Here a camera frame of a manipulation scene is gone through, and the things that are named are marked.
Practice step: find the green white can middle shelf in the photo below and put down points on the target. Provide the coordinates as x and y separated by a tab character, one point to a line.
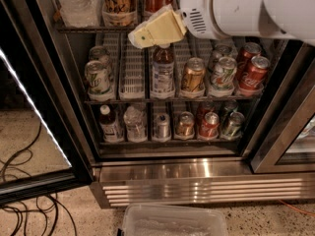
98	80

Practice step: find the silver can rear middle shelf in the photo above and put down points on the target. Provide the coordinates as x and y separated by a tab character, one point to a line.
219	51

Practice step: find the clear water bottle top shelf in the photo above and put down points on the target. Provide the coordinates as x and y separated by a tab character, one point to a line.
79	13

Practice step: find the gold can middle shelf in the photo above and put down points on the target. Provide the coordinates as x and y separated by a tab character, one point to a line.
192	82

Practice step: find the red coke can front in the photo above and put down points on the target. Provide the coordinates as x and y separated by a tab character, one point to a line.
254	72

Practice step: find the green can bottom rear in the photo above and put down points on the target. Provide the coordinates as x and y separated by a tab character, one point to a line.
226	108

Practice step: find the red can bottom front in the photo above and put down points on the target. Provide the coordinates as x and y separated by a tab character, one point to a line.
209	126

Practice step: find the brown tea bottle middle shelf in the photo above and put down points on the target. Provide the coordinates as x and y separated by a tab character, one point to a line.
162	72

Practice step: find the water bottle bottom shelf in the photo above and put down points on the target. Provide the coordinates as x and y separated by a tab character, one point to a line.
135	122

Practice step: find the gold can bottom shelf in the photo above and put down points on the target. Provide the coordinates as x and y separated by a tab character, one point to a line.
185	125

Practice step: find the right fridge glass door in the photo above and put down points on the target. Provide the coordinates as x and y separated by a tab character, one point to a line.
289	146

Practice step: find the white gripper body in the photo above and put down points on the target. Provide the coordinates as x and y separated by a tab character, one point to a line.
199	8

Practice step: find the gold tall can top shelf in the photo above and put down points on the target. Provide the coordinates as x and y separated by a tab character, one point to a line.
119	13

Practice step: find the silver can behind middle shelf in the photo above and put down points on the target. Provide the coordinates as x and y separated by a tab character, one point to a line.
101	54

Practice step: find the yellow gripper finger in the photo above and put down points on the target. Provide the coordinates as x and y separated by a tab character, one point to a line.
162	27

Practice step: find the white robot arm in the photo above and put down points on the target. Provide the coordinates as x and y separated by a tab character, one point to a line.
286	19

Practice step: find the red can bottom rear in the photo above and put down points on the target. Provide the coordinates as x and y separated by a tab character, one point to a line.
203	108

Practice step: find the stainless steel fridge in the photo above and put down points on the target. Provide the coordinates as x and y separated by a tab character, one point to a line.
177	171

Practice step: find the red coke can rear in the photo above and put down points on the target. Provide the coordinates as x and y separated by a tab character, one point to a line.
246	52

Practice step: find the green can bottom front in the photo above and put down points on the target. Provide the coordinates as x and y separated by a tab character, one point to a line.
232	125

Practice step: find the open fridge glass door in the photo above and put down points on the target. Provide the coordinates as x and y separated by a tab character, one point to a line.
61	164

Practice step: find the empty white shelf tray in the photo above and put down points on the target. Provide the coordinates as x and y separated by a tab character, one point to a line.
132	71

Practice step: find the green white can front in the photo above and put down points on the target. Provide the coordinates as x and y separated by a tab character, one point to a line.
222	77

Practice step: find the silver can shelf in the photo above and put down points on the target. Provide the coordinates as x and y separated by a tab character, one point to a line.
219	51
162	131

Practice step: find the clear plastic bin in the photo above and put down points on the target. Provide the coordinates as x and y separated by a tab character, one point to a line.
158	220

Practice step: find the silver can bottom shelf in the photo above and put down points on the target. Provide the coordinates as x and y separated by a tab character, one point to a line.
162	131

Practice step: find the tea bottle bottom shelf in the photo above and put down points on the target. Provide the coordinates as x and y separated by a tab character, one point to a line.
108	121

